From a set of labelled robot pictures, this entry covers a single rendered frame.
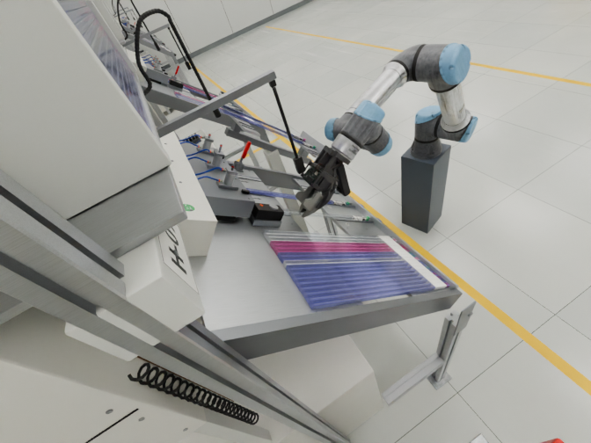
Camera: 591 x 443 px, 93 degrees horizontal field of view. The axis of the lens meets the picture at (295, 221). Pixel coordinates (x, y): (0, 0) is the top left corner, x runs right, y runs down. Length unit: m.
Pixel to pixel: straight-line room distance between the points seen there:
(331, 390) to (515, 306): 1.13
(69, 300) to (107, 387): 0.20
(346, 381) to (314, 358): 0.11
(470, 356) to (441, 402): 0.25
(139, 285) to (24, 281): 0.07
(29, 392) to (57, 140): 0.24
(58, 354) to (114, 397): 0.09
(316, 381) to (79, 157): 0.82
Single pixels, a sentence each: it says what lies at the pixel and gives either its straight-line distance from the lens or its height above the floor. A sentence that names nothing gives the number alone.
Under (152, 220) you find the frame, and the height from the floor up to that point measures 1.39.
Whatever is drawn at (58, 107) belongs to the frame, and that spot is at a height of 1.48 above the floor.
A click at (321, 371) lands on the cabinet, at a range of 0.96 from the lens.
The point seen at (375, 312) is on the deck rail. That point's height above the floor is 0.97.
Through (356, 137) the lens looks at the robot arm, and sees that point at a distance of 0.79.
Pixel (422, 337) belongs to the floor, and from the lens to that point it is 1.64.
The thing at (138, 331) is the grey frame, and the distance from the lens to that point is 0.29.
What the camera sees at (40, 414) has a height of 1.27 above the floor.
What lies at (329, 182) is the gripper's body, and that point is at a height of 1.02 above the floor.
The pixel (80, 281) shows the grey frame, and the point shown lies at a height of 1.41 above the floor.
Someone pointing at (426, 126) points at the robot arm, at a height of 0.73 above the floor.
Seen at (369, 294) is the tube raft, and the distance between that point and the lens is 0.64.
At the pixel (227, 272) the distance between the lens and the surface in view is 0.53.
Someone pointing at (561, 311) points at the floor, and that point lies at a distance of 1.85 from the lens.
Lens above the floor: 1.53
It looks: 45 degrees down
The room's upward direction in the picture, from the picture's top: 23 degrees counter-clockwise
